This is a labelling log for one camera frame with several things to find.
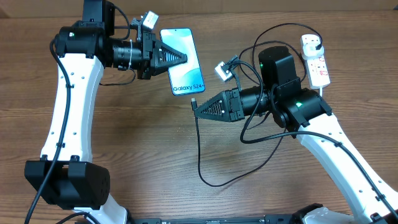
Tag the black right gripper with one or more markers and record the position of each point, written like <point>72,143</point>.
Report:
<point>226,98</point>

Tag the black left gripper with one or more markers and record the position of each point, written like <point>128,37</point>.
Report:
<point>153,51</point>

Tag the blue Galaxy smartphone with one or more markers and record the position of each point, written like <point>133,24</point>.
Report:
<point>185,75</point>

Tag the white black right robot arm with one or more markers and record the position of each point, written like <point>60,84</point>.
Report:
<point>307,117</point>

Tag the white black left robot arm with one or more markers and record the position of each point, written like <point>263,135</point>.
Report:
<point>64,174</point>

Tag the white charger plug adapter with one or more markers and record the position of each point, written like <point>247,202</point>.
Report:
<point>311,51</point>

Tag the white power strip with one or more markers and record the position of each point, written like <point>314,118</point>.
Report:
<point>318,75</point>

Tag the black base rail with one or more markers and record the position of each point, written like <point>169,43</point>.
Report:
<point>267,219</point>

